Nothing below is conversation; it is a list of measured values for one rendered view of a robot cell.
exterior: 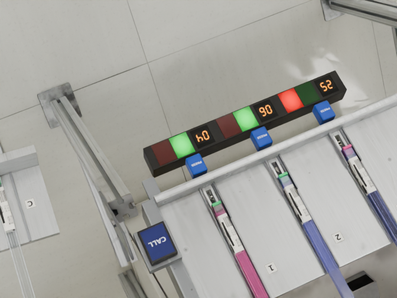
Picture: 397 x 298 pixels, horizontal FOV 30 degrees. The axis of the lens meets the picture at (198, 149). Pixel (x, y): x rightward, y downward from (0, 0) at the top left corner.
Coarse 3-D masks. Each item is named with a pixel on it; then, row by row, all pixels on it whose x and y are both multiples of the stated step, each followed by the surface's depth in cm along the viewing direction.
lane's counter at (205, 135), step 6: (204, 126) 115; (192, 132) 115; (198, 132) 115; (204, 132) 115; (210, 132) 115; (198, 138) 114; (204, 138) 114; (210, 138) 114; (198, 144) 114; (204, 144) 114
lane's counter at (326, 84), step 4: (324, 76) 120; (328, 76) 120; (316, 80) 119; (320, 80) 119; (324, 80) 119; (328, 80) 119; (332, 80) 119; (316, 84) 119; (320, 84) 119; (324, 84) 119; (328, 84) 119; (332, 84) 119; (320, 88) 119; (324, 88) 119; (328, 88) 119; (332, 88) 119; (336, 88) 119; (320, 92) 118; (324, 92) 118; (328, 92) 118; (332, 92) 119
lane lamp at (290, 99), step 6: (288, 90) 118; (294, 90) 118; (282, 96) 118; (288, 96) 118; (294, 96) 118; (282, 102) 117; (288, 102) 117; (294, 102) 118; (300, 102) 118; (288, 108) 117; (294, 108) 117
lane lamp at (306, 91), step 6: (306, 84) 119; (300, 90) 118; (306, 90) 118; (312, 90) 118; (300, 96) 118; (306, 96) 118; (312, 96) 118; (318, 96) 118; (306, 102) 118; (312, 102) 118
